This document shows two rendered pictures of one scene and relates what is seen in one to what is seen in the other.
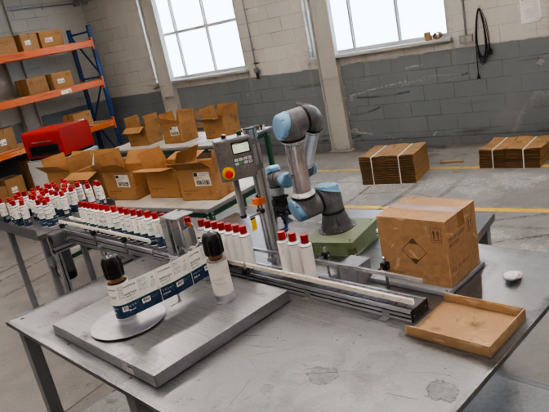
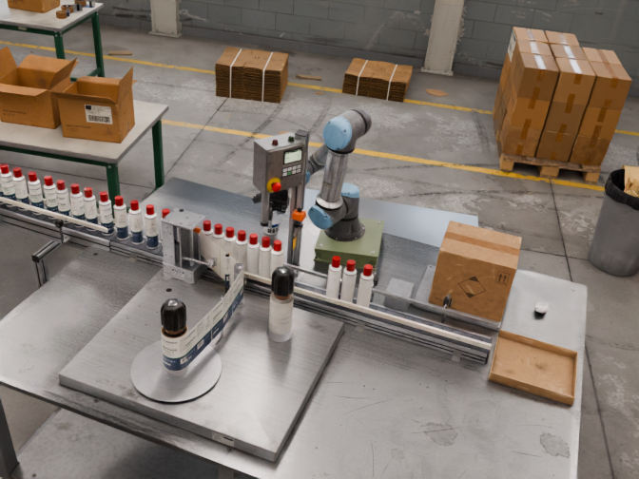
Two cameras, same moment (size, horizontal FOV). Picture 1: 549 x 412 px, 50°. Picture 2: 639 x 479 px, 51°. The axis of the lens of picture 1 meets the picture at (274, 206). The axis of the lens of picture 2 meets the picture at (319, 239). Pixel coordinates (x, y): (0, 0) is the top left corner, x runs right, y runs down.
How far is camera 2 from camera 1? 1.45 m
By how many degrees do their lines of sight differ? 32
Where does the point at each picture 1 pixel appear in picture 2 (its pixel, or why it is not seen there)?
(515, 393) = not seen: hidden behind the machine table
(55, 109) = not seen: outside the picture
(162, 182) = (25, 105)
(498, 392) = not seen: hidden behind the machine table
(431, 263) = (487, 299)
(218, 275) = (286, 315)
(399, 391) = (520, 448)
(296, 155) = (342, 165)
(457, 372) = (555, 423)
